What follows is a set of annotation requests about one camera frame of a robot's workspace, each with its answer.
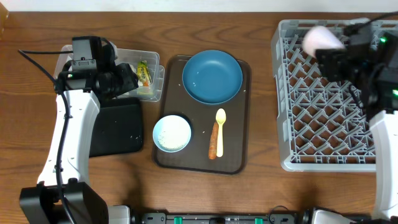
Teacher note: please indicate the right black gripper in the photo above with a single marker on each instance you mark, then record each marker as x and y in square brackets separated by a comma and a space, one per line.
[334, 61]

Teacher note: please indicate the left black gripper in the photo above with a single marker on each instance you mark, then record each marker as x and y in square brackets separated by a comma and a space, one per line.
[125, 73]

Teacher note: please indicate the green yellow snack wrapper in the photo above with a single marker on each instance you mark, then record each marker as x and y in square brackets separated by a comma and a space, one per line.
[143, 73]

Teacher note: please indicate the pink white cup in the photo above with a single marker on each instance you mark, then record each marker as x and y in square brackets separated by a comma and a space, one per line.
[320, 38]

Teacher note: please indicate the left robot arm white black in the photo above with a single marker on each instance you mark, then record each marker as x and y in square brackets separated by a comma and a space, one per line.
[92, 120]

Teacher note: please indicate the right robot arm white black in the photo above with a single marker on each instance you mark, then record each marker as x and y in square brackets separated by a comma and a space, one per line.
[374, 73]

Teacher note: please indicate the clear plastic waste bin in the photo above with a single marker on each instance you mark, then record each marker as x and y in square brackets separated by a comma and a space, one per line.
[153, 92]

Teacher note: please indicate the black waste tray bin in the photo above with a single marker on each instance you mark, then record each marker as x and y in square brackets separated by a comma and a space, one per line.
[118, 129]

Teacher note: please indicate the grey dishwasher rack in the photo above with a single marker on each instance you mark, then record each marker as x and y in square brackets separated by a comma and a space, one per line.
[320, 127]

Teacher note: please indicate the brown serving tray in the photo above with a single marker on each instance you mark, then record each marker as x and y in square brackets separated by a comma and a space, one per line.
[201, 117]

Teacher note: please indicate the light blue bowl with rice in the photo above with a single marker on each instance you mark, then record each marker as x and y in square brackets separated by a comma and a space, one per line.
[171, 133]

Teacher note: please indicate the dark blue plate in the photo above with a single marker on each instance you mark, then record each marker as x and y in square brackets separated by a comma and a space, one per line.
[212, 77]

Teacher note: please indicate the pale yellow plastic spoon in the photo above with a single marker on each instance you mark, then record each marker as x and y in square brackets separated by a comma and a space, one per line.
[220, 119]

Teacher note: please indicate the orange carrot stick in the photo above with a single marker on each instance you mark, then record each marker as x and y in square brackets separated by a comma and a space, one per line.
[213, 142]

